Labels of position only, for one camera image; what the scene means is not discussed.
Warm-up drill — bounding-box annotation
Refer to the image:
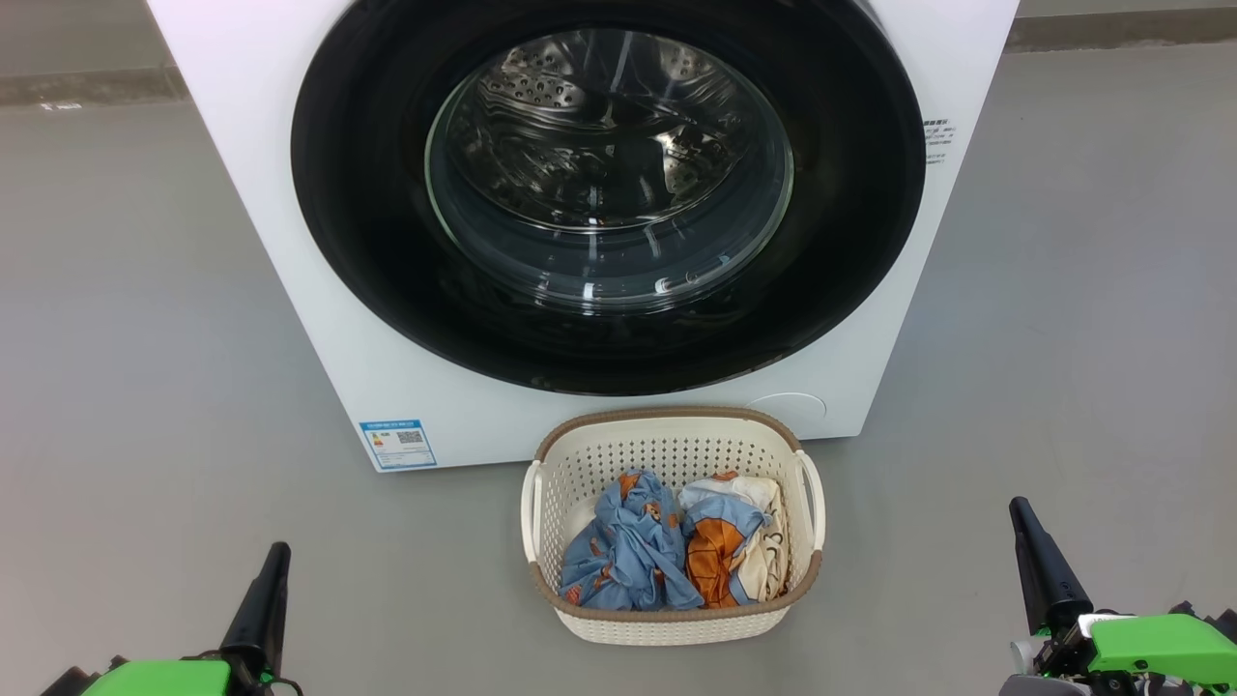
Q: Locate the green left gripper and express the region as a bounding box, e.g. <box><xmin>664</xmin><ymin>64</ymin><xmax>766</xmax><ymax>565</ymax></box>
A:
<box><xmin>82</xmin><ymin>541</ymin><xmax>292</xmax><ymax>696</ymax></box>

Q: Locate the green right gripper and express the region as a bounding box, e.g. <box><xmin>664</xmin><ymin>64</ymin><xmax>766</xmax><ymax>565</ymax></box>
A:
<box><xmin>1009</xmin><ymin>497</ymin><xmax>1237</xmax><ymax>696</ymax></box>

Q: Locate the cream garment with basketball print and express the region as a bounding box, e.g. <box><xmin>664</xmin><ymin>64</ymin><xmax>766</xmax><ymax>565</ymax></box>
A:
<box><xmin>676</xmin><ymin>472</ymin><xmax>790</xmax><ymax>610</ymax></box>

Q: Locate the blue garment with orange print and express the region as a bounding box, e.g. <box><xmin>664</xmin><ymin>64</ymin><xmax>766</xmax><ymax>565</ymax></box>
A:
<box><xmin>559</xmin><ymin>469</ymin><xmax>705</xmax><ymax>612</ymax></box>

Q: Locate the black round glass washer door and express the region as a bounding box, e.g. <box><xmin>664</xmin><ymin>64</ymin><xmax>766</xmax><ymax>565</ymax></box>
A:
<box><xmin>290</xmin><ymin>0</ymin><xmax>927</xmax><ymax>397</ymax></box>

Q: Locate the white front-load washing machine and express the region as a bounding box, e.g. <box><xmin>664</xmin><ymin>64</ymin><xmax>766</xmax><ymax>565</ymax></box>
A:
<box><xmin>145</xmin><ymin>0</ymin><xmax>1021</xmax><ymax>475</ymax></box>

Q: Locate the blue energy label sticker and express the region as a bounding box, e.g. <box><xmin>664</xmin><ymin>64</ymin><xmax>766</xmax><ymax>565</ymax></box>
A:
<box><xmin>359</xmin><ymin>419</ymin><xmax>438</xmax><ymax>472</ymax></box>

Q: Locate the round white filter cover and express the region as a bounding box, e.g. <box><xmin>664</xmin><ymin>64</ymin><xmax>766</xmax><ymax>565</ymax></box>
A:
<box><xmin>746</xmin><ymin>391</ymin><xmax>828</xmax><ymax>436</ymax></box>

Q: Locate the cream perforated laundry basket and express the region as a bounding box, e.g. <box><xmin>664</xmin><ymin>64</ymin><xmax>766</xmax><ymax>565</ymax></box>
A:
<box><xmin>520</xmin><ymin>406</ymin><xmax>827</xmax><ymax>647</ymax></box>

